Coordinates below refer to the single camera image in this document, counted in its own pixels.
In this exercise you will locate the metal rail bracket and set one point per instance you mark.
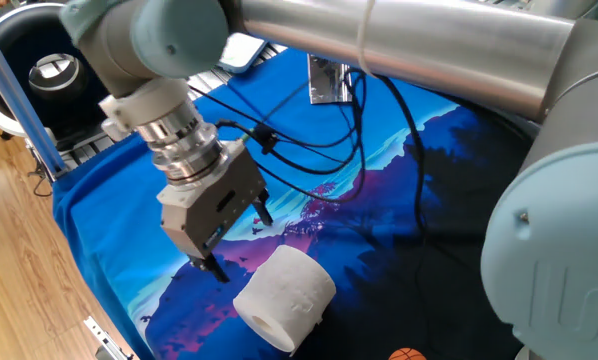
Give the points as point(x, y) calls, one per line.
point(106, 340)

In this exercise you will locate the white teach pendant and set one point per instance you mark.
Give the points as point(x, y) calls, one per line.
point(241, 52)

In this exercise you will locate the aluminium frame post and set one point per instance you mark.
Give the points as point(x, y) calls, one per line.
point(24, 110)

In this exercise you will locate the white toilet paper roll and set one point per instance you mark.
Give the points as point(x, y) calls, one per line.
point(289, 295)

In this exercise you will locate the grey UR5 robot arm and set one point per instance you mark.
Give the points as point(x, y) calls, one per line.
point(404, 55)

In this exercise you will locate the grey Schunk gripper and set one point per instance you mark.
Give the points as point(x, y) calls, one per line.
point(214, 205)

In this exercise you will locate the small orange basketball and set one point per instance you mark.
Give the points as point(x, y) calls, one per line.
point(406, 355)

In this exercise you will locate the blue landscape print tablecloth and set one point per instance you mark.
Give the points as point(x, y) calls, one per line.
point(119, 210)

